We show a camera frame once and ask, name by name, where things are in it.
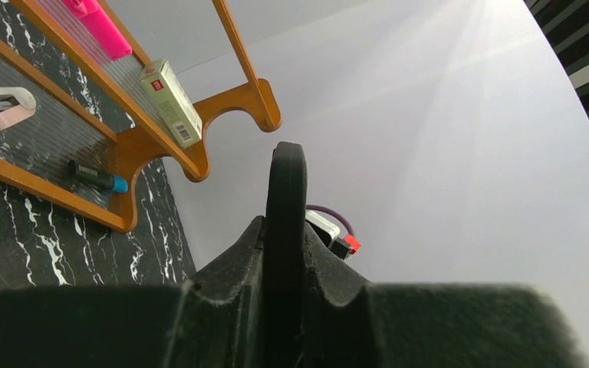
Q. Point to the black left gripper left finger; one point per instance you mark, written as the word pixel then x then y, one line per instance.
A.
pixel 211 320

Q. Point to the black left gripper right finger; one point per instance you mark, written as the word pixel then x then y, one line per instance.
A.
pixel 349 321

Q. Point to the phone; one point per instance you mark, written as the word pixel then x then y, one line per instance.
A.
pixel 282 256

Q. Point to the pink plastic ruler case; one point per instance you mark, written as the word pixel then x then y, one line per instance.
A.
pixel 100 26

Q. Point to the blue capped marker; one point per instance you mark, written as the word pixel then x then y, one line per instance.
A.
pixel 99 178

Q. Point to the white cardboard box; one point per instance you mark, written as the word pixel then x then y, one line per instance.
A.
pixel 169 99

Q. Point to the pink small stapler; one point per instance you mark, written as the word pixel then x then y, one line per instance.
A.
pixel 16 104

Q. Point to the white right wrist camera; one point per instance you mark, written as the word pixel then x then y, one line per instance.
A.
pixel 343 246

